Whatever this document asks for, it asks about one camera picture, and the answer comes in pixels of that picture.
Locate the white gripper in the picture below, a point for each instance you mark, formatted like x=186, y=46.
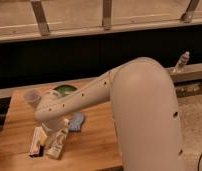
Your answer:
x=53, y=128

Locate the white plastic bottle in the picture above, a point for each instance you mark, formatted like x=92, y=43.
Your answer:
x=57, y=146

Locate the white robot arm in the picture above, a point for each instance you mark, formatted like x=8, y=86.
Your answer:
x=145, y=111

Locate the green ceramic bowl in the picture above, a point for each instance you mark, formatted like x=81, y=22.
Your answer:
x=65, y=90

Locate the blue sponge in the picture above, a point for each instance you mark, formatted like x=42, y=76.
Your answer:
x=76, y=122

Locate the clear plastic cup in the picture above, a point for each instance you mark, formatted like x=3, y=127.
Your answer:
x=32, y=97

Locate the left metal bracket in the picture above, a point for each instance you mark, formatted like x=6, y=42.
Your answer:
x=40, y=17

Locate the metal bracket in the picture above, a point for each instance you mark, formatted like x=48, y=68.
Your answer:
x=187, y=16
x=106, y=14
x=40, y=17

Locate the middle metal bracket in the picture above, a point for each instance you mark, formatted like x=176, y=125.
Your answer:
x=106, y=14

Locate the right metal bracket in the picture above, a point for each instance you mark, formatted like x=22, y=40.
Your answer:
x=187, y=16

